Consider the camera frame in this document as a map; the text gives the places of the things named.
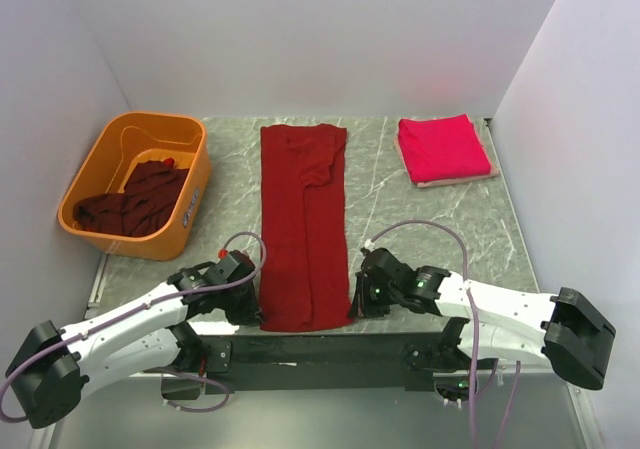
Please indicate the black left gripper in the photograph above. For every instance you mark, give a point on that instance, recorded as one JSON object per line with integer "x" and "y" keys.
{"x": 249, "y": 314}

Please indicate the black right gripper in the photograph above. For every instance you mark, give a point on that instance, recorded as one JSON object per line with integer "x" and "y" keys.
{"x": 362, "y": 306}

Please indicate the dark red t-shirt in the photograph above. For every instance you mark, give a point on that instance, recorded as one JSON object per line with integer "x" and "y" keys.
{"x": 305, "y": 281}

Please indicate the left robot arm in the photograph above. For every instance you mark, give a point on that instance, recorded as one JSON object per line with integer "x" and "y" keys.
{"x": 56, "y": 368}

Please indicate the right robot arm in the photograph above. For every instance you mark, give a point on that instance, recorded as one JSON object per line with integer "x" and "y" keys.
{"x": 563, "y": 331}

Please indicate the black base crossbar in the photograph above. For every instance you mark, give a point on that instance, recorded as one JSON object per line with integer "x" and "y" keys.
{"x": 413, "y": 361}

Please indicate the maroon t-shirt in bin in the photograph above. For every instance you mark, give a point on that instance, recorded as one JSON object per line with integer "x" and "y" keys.
{"x": 144, "y": 207}

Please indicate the folded hot pink t-shirt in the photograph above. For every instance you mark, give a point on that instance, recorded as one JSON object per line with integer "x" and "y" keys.
{"x": 442, "y": 146}

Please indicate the orange plastic bin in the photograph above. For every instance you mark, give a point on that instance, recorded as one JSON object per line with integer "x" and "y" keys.
{"x": 129, "y": 139}

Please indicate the aluminium extrusion rail frame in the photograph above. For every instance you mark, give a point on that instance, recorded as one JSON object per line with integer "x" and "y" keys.
{"x": 57, "y": 368}

